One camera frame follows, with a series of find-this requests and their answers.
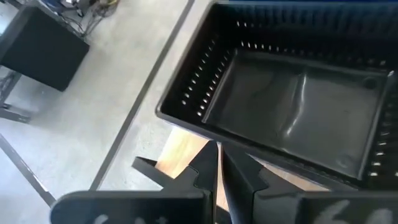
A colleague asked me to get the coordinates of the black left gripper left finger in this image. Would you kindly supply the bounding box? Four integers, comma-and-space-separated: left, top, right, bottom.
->
50, 140, 219, 224

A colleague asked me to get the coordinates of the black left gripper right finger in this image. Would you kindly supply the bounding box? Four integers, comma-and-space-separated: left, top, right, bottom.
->
220, 142, 398, 224

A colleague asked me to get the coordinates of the black plastic basket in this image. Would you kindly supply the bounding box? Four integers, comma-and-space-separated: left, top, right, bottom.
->
155, 1, 398, 190

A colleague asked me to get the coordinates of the dark metal floor bar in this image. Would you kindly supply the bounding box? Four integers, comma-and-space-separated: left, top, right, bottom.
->
0, 133, 57, 207

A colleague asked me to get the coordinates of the black floor cabinet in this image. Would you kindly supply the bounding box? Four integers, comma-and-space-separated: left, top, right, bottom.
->
0, 5, 91, 92

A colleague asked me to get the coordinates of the floor cable bundle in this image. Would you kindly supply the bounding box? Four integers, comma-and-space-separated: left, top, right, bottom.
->
60, 0, 121, 35

